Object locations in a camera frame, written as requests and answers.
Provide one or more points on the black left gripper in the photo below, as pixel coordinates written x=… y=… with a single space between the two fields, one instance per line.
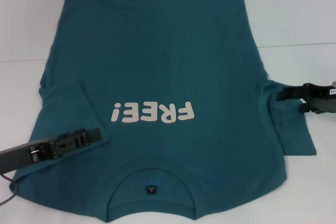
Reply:
x=15 y=158

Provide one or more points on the teal FREE! print t-shirt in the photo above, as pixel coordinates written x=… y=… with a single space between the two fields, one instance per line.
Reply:
x=157 y=64

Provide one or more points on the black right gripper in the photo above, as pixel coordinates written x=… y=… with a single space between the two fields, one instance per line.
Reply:
x=324 y=103

